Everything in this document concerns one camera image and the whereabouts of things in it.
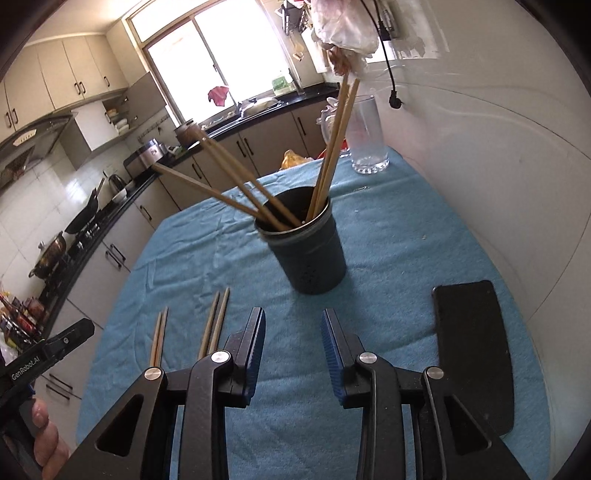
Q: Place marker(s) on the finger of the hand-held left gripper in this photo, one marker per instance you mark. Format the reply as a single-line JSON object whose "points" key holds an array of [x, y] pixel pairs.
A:
{"points": [[69, 339]]}

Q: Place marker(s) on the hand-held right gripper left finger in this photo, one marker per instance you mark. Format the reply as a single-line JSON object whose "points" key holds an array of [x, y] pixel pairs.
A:
{"points": [[256, 350]]}

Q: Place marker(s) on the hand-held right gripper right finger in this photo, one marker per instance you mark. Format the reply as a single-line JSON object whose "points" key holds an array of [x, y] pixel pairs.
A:
{"points": [[331, 355]]}

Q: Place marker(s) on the dark grey utensil holder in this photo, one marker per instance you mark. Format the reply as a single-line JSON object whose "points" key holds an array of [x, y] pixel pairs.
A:
{"points": [[309, 249]]}

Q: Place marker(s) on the person's left hand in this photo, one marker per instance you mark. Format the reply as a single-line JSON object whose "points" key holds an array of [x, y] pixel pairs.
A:
{"points": [[48, 443]]}

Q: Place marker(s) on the group of condiment bottles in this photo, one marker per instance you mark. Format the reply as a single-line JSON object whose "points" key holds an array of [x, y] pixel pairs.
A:
{"points": [[18, 318]]}

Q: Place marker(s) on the lidded steel wok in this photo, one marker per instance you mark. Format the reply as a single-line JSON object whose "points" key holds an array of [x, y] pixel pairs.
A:
{"points": [[48, 256]]}

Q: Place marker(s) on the black wok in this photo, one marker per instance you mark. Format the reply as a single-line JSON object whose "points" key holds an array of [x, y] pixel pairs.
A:
{"points": [[83, 217]]}

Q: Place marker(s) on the blue towel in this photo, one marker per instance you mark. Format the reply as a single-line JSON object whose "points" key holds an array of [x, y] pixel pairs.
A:
{"points": [[392, 240]]}

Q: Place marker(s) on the black smartphone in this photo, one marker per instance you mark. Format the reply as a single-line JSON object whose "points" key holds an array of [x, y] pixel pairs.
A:
{"points": [[471, 350]]}

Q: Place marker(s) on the beige kitchen counter cabinets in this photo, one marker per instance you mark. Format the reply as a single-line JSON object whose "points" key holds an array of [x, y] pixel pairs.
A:
{"points": [[152, 217]]}

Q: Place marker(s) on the electric kettle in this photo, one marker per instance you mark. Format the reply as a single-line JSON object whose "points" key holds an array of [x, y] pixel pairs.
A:
{"points": [[115, 182]]}

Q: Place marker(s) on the yellow plastic bag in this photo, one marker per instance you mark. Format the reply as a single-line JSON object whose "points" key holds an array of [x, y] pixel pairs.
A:
{"points": [[295, 160]]}

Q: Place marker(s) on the silver kitchen appliance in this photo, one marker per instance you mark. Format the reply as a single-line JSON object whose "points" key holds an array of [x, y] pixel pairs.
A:
{"points": [[145, 159]]}

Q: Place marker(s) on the range hood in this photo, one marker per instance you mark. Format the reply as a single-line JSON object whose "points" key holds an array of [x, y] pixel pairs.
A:
{"points": [[32, 143]]}

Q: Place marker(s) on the stack of dishes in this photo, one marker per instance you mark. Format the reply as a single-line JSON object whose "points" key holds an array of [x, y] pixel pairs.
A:
{"points": [[119, 121]]}

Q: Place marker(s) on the clear glass pitcher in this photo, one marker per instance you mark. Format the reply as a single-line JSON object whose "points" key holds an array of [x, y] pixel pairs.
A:
{"points": [[369, 134]]}

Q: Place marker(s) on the brown cooking pot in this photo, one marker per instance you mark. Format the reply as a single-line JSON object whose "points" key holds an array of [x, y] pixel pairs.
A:
{"points": [[187, 134]]}

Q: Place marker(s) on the metal faucet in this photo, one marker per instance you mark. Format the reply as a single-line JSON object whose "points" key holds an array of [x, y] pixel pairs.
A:
{"points": [[240, 108]]}

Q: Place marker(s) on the red cloth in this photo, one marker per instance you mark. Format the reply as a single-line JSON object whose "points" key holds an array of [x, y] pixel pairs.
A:
{"points": [[218, 95]]}

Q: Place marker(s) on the green packet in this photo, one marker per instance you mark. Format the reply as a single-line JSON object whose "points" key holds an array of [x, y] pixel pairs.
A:
{"points": [[282, 84]]}

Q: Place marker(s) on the kitchen window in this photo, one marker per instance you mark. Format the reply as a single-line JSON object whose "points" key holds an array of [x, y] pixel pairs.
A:
{"points": [[221, 55]]}

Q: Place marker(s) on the hanging plastic bag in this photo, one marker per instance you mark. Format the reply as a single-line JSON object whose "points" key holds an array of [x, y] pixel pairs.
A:
{"points": [[341, 27]]}

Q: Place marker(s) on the beige wall cabinets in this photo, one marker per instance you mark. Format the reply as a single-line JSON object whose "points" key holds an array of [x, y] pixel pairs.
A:
{"points": [[60, 74]]}

